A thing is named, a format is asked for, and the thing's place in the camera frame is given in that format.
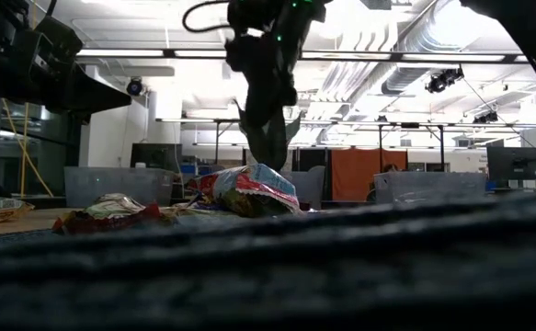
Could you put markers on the clear plastic bin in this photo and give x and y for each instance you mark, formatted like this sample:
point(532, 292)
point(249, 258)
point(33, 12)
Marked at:
point(111, 184)
point(311, 188)
point(428, 186)

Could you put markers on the round black ceiling spotlight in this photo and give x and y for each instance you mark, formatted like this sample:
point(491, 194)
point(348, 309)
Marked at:
point(135, 86)

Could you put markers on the orange partition panel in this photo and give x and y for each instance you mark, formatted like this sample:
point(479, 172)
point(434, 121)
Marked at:
point(350, 174)

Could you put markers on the black ceiling spotlight cluster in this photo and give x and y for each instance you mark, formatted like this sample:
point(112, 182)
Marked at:
point(442, 80)
point(486, 117)

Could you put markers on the overhead frame light bar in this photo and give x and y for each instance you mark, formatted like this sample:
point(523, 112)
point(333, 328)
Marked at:
point(387, 57)

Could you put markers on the blue storage box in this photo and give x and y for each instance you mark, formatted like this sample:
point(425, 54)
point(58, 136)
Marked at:
point(189, 169)

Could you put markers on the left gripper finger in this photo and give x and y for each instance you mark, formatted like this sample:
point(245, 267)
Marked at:
point(88, 106)
point(88, 83)

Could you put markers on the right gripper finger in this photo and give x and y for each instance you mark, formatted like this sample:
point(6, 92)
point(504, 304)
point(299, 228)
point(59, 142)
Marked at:
point(283, 83)
point(256, 83)

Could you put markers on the black metal frame table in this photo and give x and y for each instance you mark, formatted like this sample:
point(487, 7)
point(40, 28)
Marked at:
point(380, 147)

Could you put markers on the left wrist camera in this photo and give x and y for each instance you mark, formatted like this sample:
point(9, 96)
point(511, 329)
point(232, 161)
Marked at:
point(60, 39)

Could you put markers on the person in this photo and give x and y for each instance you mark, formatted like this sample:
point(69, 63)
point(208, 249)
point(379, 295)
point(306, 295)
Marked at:
point(389, 168)

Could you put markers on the black computer monitor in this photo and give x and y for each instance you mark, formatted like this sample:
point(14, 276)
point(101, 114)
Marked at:
point(513, 161)
point(155, 155)

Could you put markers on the round dark woven placemat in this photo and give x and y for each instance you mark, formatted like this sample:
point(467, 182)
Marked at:
point(267, 276)

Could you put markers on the green snake plant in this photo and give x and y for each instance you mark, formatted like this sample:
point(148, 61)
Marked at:
point(293, 129)

